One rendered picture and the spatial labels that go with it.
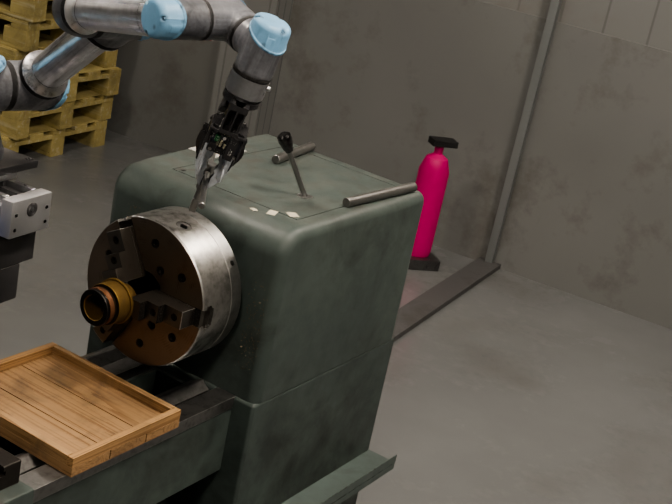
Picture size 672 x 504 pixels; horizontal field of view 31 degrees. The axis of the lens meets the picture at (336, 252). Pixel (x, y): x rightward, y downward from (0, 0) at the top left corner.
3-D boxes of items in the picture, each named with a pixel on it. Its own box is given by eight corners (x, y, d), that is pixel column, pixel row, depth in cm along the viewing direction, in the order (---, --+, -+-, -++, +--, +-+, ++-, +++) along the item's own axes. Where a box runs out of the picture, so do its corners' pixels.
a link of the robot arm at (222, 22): (192, -15, 224) (223, 15, 218) (240, -12, 232) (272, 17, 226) (179, 23, 228) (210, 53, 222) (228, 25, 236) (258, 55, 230)
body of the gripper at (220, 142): (197, 152, 227) (221, 96, 222) (202, 133, 235) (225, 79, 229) (235, 167, 229) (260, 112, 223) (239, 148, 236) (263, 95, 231)
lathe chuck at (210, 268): (98, 297, 270) (145, 179, 256) (197, 384, 259) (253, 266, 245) (68, 306, 263) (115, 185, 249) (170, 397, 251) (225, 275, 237)
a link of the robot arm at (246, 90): (234, 59, 228) (274, 76, 229) (225, 80, 230) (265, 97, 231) (230, 73, 221) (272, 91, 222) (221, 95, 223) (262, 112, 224)
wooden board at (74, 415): (50, 358, 261) (52, 341, 260) (178, 427, 245) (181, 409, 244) (-64, 398, 237) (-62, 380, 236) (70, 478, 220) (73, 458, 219)
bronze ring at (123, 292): (111, 268, 246) (79, 277, 239) (146, 284, 242) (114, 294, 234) (105, 309, 249) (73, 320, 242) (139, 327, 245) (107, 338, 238)
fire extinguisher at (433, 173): (448, 264, 630) (478, 142, 607) (427, 278, 605) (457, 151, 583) (399, 247, 640) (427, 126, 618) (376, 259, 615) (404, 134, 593)
